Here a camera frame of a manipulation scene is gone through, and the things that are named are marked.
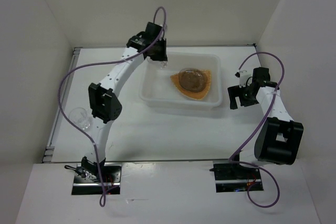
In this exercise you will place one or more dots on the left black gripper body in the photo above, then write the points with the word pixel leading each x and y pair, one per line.
pixel 159 53

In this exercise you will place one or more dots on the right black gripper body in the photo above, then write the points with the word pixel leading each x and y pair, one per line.
pixel 249 98

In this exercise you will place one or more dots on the clear glass cup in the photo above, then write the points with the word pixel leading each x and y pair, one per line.
pixel 161 64
pixel 81 118

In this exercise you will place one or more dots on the triangular woven bamboo tray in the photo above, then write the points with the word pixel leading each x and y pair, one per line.
pixel 193 95

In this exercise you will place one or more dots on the clear glass plate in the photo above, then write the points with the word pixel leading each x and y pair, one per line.
pixel 193 80

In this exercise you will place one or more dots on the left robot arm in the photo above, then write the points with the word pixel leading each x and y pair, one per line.
pixel 103 96

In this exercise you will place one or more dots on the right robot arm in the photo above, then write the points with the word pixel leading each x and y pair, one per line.
pixel 278 135

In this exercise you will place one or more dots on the white plastic bin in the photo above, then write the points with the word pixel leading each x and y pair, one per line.
pixel 159 92

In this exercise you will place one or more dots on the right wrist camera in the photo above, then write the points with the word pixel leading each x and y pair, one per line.
pixel 245 78

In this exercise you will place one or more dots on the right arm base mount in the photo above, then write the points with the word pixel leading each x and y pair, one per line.
pixel 231 178

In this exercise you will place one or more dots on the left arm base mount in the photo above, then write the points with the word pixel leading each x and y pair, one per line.
pixel 87 184

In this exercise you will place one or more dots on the aluminium table edge rail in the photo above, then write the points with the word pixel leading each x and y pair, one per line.
pixel 47 160

